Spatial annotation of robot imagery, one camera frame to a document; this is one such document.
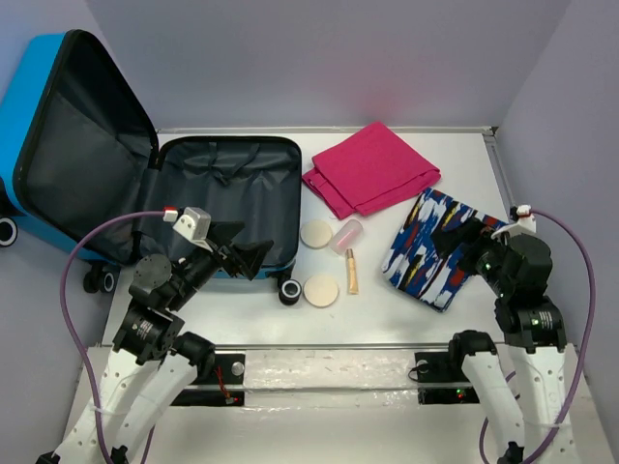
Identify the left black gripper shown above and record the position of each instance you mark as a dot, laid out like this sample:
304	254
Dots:
250	256

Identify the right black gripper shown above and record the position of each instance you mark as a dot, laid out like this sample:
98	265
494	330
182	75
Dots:
482	239

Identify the round beige compact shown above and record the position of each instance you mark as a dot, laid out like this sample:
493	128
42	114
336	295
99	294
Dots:
321	290
316	234

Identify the blue white patterned cloth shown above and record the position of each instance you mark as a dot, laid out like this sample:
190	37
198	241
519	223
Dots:
412	264

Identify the translucent pink plastic bottle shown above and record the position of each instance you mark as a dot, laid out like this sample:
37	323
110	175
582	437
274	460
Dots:
346	237

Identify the beige cosmetic tube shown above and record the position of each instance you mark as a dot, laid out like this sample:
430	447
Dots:
352	277

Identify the magenta cloth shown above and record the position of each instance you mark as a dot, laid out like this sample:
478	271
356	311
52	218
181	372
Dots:
369	171

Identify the blue hard-shell suitcase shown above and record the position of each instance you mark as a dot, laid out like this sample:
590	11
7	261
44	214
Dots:
78	150

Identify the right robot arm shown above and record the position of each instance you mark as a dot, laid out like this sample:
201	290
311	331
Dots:
531	425

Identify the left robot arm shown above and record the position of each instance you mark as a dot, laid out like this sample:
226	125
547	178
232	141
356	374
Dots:
152	358

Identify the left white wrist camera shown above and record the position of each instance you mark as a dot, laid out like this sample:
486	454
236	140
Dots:
193	224

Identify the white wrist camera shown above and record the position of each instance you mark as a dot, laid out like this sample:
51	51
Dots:
523	222
193	224

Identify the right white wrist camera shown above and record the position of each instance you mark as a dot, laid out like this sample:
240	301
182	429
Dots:
523	222

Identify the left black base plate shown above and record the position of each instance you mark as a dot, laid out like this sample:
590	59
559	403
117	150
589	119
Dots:
223	386

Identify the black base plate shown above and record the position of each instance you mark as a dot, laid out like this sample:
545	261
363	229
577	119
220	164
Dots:
439	381
223	386

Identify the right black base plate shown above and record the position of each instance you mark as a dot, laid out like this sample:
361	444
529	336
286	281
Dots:
439	381

